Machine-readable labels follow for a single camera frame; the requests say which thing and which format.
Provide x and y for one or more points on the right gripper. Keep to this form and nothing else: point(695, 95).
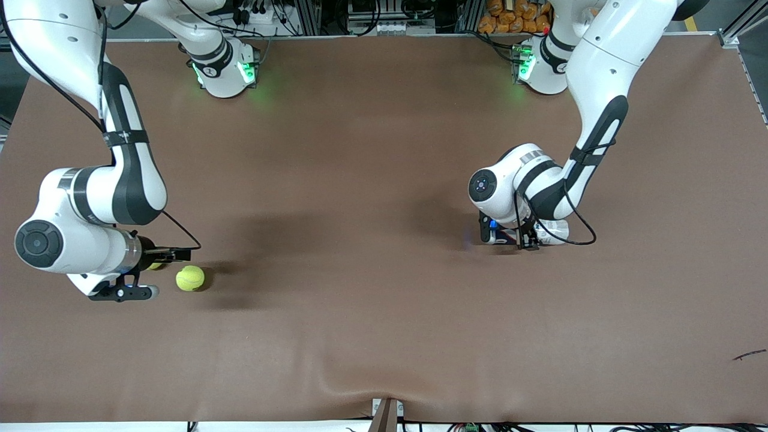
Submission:
point(148, 252)

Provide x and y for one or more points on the silver blue tennis ball can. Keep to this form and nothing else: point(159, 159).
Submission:
point(555, 231)

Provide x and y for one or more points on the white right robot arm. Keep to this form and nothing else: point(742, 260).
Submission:
point(78, 240)

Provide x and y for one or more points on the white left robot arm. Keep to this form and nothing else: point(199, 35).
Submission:
point(606, 72)

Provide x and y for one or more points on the brown table mat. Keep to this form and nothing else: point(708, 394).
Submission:
point(384, 180)

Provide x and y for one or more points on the pile of orange objects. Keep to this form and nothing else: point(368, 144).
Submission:
point(510, 18)

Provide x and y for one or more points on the small dark twig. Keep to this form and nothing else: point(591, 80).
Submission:
point(750, 354)

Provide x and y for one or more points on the small white power strip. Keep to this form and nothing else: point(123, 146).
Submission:
point(391, 28)

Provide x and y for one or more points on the white strip with black plugs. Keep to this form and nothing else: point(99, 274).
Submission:
point(258, 15)

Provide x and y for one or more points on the grey metal equipment box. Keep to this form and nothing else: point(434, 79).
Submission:
point(372, 9)

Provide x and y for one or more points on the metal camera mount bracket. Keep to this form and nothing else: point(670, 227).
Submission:
point(387, 417)

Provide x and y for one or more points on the aluminium frame post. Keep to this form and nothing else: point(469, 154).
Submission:
point(471, 15)
point(307, 15)

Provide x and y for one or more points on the aluminium frame profile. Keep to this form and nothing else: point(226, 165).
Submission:
point(744, 21)

